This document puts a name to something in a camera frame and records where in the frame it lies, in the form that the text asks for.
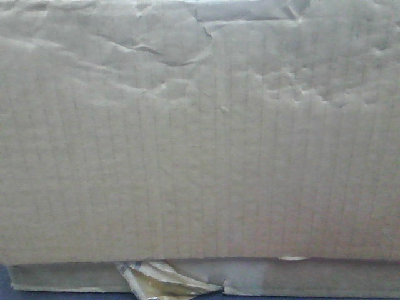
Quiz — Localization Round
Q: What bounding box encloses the large brown cardboard box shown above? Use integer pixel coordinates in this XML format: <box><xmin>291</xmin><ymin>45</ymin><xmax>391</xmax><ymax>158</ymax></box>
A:
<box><xmin>0</xmin><ymin>0</ymin><xmax>400</xmax><ymax>298</ymax></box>

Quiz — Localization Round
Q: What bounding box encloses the torn brown packing tape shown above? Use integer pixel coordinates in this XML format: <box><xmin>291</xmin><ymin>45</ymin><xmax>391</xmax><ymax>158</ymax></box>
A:
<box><xmin>115</xmin><ymin>261</ymin><xmax>223</xmax><ymax>300</ymax></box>

